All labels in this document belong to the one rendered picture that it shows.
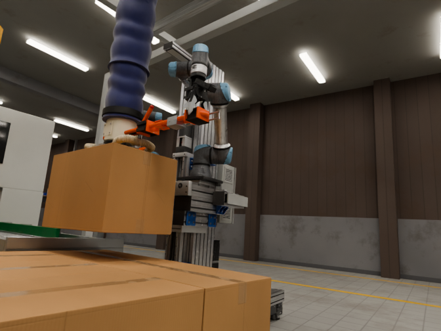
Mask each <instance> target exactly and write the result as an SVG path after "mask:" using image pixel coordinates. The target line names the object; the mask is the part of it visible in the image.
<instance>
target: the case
mask: <svg viewBox="0 0 441 331"><path fill-rule="evenodd" d="M177 162H178V160H174V159H171V158H167V157H165V156H160V155H157V154H153V153H151V152H147V151H143V150H139V149H137V148H133V147H130V146H125V145H123V144H119V143H108V144H102V145H99V146H94V147H90V148H84V149H81V150H76V151H72V152H67V153H63V154H57V155H54V158H53V162H52V169H51V176H50V181H49V188H48V193H47V199H46V204H45V211H44V216H43V222H42V227H50V228H58V229H71V230H78V231H91V232H108V233H128V234H168V235H171V229H172V220H173V206H174V199H175V184H176V176H177Z"/></svg>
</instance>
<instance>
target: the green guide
mask: <svg viewBox="0 0 441 331"><path fill-rule="evenodd" d="M0 231H7V232H15V233H20V234H27V235H32V236H40V237H45V238H59V234H60V229H58V228H50V227H40V226H33V225H32V224H16V223H12V222H0Z"/></svg>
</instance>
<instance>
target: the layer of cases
mask: <svg viewBox="0 0 441 331"><path fill-rule="evenodd" d="M270 300H271V278H270V277H267V276H260V275H252V274H248V273H241V272H236V271H229V270H224V269H217V268H212V267H206V266H201V265H194V264H189V263H182V262H178V261H169V260H166V259H158V258H154V257H146V256H142V255H135V254H128V253H123V252H116V251H111V250H55V251H14V252H0V331H270Z"/></svg>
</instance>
